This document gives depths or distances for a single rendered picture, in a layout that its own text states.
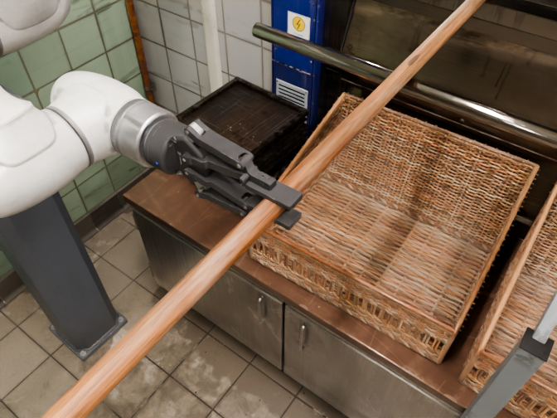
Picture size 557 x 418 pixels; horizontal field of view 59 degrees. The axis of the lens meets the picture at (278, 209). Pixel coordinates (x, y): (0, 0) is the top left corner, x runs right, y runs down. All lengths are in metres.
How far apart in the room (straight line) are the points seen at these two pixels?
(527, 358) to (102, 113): 0.75
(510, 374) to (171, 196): 1.04
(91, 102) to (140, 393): 1.27
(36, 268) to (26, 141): 0.88
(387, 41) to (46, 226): 1.04
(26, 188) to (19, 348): 1.41
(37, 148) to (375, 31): 0.93
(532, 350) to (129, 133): 0.69
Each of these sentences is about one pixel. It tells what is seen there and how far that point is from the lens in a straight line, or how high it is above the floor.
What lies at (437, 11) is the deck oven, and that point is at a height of 1.13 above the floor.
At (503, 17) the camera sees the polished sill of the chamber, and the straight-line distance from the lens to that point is 1.24.
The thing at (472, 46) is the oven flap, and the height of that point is 1.07.
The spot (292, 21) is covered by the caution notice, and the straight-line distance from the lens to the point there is 1.46.
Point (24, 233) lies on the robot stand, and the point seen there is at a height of 0.66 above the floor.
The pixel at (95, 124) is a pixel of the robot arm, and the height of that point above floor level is 1.23.
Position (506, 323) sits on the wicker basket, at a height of 0.59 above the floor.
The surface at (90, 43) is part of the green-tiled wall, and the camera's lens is 1.95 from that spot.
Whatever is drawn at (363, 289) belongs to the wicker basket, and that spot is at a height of 0.71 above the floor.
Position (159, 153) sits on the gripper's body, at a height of 1.21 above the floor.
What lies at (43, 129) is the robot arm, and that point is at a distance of 0.72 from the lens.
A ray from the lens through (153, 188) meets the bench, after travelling 1.57.
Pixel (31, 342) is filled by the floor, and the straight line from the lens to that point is 2.07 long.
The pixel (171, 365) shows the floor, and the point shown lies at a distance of 1.87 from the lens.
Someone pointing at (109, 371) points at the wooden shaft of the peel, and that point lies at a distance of 0.52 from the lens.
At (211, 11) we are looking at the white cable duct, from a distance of 1.68.
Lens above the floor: 1.66
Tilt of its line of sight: 48 degrees down
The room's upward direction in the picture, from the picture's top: straight up
